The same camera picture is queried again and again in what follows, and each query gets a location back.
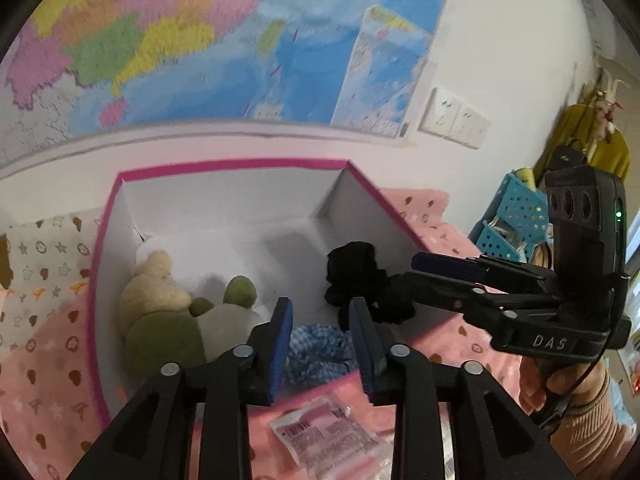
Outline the yellow hanging jacket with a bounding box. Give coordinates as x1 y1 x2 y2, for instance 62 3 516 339
532 102 631 181

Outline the pink packet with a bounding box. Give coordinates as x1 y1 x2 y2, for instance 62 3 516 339
269 395 396 480

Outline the person's right hand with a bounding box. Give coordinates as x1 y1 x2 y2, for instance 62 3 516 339
517 354 609 417

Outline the blue perforated basket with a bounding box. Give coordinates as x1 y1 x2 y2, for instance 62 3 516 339
469 220 526 264
495 172 551 241

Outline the white wall socket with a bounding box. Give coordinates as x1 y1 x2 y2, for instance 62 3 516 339
419 87 463 138
452 104 491 149

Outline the blue checked scrunchie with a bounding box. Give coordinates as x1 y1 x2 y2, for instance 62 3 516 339
285 324 361 388

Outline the black bag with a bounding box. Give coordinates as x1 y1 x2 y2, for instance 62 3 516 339
547 142 588 176

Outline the green and cream plush toy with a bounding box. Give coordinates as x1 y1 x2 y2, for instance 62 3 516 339
119 250 266 381

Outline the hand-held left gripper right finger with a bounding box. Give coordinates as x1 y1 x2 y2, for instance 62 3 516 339
348 297 571 480

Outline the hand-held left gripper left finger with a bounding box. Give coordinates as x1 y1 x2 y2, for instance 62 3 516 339
67 297 293 480

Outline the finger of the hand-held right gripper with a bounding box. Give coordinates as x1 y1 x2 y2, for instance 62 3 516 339
411 252 557 292
387 272 557 329

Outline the white hanging ornament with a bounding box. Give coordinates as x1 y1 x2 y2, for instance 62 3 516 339
592 67 626 141

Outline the wall map poster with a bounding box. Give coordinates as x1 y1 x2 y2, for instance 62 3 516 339
0 0 458 171

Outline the person's right forearm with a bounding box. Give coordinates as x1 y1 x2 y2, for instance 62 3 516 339
547 367 640 480

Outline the white printed pillow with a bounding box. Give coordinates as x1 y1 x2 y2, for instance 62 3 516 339
0 207 106 311

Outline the black scrunchie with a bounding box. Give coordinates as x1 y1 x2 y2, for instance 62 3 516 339
324 241 418 331

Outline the pink cardboard box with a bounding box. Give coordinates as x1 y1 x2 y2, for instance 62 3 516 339
86 159 453 428

